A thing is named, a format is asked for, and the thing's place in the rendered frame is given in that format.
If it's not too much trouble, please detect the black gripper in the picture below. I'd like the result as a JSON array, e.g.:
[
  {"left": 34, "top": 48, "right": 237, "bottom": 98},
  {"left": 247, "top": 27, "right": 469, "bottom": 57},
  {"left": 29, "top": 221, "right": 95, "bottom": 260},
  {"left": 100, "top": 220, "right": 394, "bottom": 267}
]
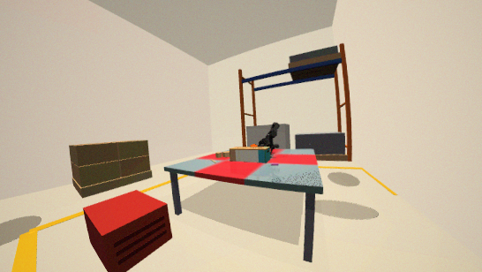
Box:
[{"left": 260, "top": 139, "right": 279, "bottom": 154}]

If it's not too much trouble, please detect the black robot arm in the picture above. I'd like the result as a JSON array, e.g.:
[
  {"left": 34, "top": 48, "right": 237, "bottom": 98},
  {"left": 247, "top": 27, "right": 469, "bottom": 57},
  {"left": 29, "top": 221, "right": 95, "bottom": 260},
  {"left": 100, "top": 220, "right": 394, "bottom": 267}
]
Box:
[{"left": 257, "top": 122, "right": 279, "bottom": 147}]

